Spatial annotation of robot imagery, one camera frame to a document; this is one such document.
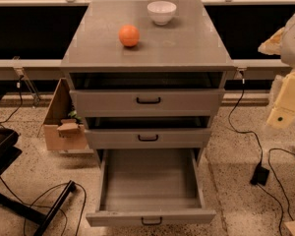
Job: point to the grey drawer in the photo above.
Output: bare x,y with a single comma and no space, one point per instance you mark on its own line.
148,132
150,187
158,94

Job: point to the cardboard box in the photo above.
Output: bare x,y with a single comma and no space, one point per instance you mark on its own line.
61,132

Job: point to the grey top drawer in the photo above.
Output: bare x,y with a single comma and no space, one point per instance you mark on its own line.
158,94

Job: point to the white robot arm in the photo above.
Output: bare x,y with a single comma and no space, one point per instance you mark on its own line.
282,43

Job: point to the orange fruit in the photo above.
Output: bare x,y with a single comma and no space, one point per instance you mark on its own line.
129,35

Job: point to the white ceramic bowl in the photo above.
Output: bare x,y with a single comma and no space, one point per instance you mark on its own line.
161,12

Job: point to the grey middle drawer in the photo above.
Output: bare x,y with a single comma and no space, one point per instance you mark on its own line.
148,132

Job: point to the grey horizontal rail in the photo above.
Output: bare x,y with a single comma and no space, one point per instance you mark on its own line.
52,69

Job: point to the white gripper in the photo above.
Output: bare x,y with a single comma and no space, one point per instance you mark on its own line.
294,46

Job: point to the grey drawer cabinet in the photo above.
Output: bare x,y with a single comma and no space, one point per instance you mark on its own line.
189,37

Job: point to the grey bottom drawer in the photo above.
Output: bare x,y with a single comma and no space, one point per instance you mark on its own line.
150,187

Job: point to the black power adapter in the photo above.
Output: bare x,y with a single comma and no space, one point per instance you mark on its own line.
260,175

